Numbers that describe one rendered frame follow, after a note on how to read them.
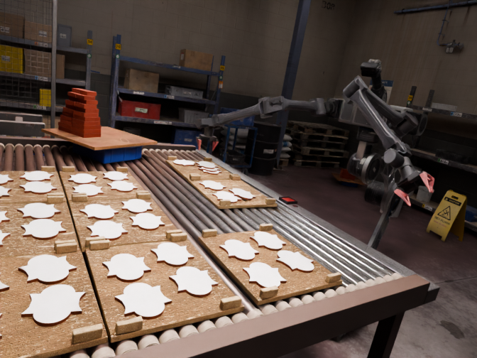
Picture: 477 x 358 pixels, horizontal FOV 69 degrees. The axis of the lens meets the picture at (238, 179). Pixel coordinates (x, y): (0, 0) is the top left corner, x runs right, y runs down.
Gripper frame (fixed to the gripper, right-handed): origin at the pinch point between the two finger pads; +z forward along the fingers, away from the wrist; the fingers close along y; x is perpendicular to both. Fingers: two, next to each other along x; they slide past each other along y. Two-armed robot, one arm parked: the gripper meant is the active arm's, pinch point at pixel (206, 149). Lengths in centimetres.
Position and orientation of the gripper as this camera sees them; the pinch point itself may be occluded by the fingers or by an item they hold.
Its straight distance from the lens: 231.0
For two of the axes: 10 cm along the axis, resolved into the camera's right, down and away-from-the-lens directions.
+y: 9.1, 0.4, 4.2
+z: -1.7, 9.4, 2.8
